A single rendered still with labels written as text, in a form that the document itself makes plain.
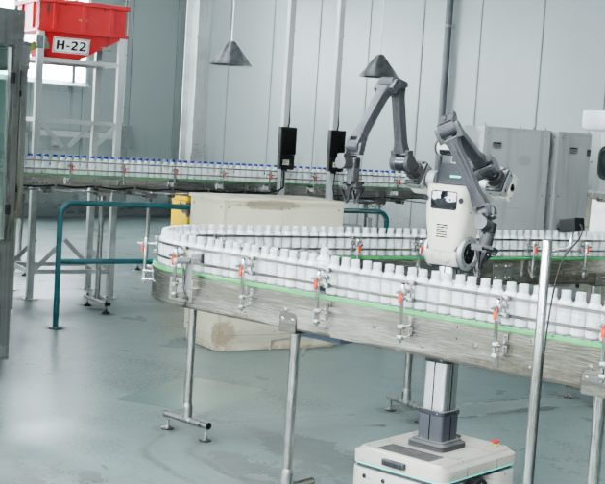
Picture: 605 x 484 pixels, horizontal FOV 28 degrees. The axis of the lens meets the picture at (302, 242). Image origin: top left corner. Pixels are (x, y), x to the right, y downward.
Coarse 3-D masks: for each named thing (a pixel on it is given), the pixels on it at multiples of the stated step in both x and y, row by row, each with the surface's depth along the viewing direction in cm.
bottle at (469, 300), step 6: (468, 282) 477; (474, 282) 476; (468, 288) 476; (474, 288) 475; (468, 294) 476; (468, 300) 476; (474, 300) 476; (468, 306) 476; (474, 306) 476; (462, 312) 478; (468, 312) 476; (474, 312) 476; (468, 318) 477; (474, 318) 477
